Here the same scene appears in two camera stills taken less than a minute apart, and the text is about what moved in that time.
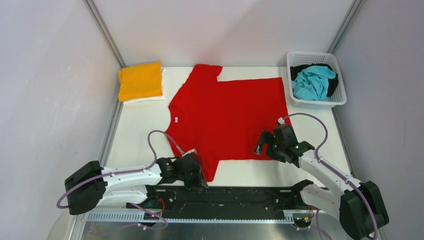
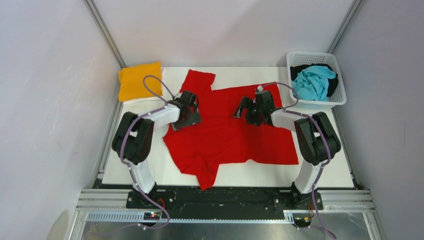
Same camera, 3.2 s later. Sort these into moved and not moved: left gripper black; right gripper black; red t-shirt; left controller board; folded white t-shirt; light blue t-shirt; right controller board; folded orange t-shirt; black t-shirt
Moved: right gripper black; left gripper black; red t-shirt
Not moved: left controller board; folded orange t-shirt; black t-shirt; right controller board; light blue t-shirt; folded white t-shirt
